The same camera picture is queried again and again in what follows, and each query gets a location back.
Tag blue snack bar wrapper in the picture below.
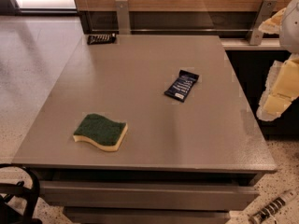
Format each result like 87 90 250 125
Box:
164 70 199 103

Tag striped tube on floor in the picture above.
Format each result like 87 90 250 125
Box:
249 189 297 224

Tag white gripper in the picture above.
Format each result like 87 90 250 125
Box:
256 0 299 121

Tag right metal bracket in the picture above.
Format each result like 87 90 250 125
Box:
247 0 277 46

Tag black chair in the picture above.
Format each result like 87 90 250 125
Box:
0 166 43 224

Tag left metal bracket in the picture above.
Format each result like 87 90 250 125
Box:
115 0 131 35

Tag grey table drawer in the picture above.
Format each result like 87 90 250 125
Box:
40 181 258 211

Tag green and yellow sponge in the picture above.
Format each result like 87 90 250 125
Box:
73 114 128 152

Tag metal bracket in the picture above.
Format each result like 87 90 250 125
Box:
115 0 131 35
247 0 277 46

